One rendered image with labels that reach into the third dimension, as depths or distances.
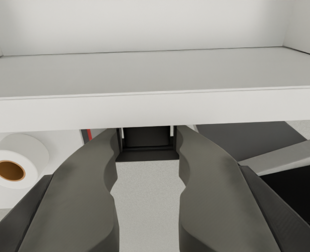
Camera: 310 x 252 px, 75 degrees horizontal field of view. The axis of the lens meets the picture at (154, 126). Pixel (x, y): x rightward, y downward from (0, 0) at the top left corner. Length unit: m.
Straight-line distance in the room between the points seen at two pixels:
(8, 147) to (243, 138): 0.46
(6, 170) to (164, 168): 1.11
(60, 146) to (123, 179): 1.13
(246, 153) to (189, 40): 0.36
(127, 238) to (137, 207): 0.42
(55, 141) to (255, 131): 0.43
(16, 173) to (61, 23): 0.24
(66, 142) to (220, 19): 0.25
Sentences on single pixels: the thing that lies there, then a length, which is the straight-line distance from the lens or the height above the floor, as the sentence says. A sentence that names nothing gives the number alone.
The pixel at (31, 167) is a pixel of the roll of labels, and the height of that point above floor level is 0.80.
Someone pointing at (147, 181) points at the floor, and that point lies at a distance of 1.45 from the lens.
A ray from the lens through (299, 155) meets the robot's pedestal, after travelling 0.42.
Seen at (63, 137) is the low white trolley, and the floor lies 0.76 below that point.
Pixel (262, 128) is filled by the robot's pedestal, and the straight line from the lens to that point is 0.55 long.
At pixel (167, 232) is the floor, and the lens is 1.94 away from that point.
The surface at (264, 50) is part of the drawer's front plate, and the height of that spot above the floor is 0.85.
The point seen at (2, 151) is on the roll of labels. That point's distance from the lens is 0.32.
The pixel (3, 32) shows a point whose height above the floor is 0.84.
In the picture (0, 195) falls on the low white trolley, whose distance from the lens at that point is 0.46.
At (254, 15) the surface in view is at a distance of 0.19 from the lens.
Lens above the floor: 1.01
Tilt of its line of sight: 59 degrees down
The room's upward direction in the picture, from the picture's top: 176 degrees clockwise
